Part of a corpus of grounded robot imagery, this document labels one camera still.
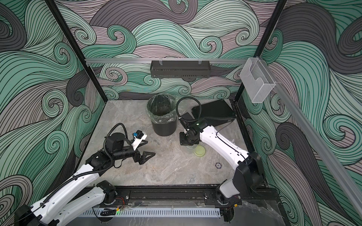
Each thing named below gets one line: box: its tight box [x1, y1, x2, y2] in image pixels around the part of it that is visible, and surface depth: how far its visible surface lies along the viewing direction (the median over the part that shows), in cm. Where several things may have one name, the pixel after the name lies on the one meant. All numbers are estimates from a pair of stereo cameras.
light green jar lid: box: [193, 144, 206, 157], surface depth 90 cm
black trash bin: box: [146, 93, 178, 137], surface depth 92 cm
